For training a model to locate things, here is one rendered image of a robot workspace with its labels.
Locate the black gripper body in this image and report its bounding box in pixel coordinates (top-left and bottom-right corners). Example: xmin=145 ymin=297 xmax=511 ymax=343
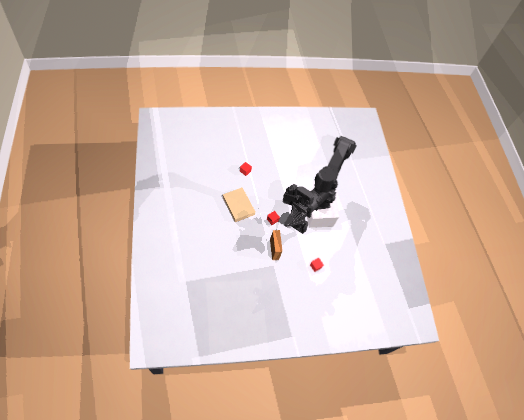
xmin=291 ymin=186 xmax=322 ymax=234

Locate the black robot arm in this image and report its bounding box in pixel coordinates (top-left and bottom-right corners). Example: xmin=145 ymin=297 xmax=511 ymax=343
xmin=283 ymin=136 xmax=357 ymax=210

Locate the tan rectangular block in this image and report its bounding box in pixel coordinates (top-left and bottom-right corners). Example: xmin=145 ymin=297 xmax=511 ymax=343
xmin=223 ymin=187 xmax=255 ymax=222

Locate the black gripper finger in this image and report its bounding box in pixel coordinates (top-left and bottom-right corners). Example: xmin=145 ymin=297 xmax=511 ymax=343
xmin=284 ymin=202 xmax=307 ymax=226
xmin=284 ymin=218 xmax=306 ymax=227

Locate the red cube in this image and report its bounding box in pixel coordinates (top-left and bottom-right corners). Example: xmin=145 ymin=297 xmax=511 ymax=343
xmin=240 ymin=162 xmax=252 ymax=176
xmin=267 ymin=211 xmax=280 ymax=225
xmin=310 ymin=258 xmax=324 ymax=272

